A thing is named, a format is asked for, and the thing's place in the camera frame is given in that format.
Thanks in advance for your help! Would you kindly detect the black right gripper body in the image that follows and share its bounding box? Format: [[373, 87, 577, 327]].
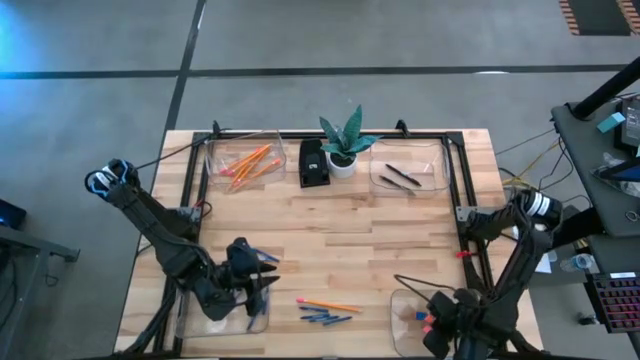
[[422, 289, 482, 359]]

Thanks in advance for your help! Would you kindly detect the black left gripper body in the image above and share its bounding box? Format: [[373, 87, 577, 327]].
[[221, 236, 267, 318]]

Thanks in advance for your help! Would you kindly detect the black pen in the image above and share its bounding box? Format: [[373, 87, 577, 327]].
[[384, 163, 423, 188], [378, 174, 416, 196]]

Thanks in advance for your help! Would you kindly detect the clear plastic bin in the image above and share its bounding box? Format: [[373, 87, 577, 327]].
[[174, 287, 271, 339], [389, 288, 496, 359], [205, 130, 289, 191], [368, 139, 451, 194]]

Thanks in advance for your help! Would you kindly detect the white paper sheet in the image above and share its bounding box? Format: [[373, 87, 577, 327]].
[[534, 249, 559, 275]]

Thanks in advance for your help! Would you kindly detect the black hole punch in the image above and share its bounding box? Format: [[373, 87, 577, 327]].
[[298, 138, 331, 189]]

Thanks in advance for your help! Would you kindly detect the white plant pot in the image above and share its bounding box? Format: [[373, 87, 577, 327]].
[[325, 149, 359, 180]]

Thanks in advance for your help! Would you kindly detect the clear water bottle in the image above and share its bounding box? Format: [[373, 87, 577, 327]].
[[559, 253, 596, 273]]

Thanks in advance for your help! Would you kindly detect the black stand beam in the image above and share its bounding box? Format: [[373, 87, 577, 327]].
[[552, 207, 606, 249]]

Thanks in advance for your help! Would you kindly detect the green snake plant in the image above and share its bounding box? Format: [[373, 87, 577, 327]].
[[318, 103, 382, 160]]

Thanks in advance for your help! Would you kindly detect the backlit black keyboard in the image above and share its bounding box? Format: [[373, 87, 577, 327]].
[[584, 272, 640, 335]]

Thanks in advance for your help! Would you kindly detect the dark grey desk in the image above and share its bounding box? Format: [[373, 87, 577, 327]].
[[551, 94, 640, 239]]

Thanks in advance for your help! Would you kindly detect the grey side desk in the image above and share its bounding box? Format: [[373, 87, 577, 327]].
[[0, 224, 81, 360]]

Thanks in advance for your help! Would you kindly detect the dark tablet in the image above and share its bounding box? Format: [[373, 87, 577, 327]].
[[592, 157, 640, 184]]

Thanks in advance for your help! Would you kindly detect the black device with blue light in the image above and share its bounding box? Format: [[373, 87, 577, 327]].
[[0, 198, 27, 230]]

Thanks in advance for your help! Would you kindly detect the teal box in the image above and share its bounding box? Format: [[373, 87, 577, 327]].
[[596, 111, 627, 135]]

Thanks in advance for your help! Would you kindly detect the black desktop device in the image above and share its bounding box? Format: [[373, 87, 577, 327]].
[[613, 97, 640, 151]]

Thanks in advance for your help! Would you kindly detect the dark mat with orange stripes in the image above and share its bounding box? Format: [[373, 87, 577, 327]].
[[558, 0, 640, 37]]

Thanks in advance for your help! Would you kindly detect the black aluminium table frame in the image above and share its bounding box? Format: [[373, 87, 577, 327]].
[[114, 119, 546, 360]]

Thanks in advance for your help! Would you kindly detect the yellow cable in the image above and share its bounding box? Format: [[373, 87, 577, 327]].
[[502, 139, 564, 190]]

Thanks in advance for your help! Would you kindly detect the black stand post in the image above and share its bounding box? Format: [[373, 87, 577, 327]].
[[571, 57, 640, 121]]

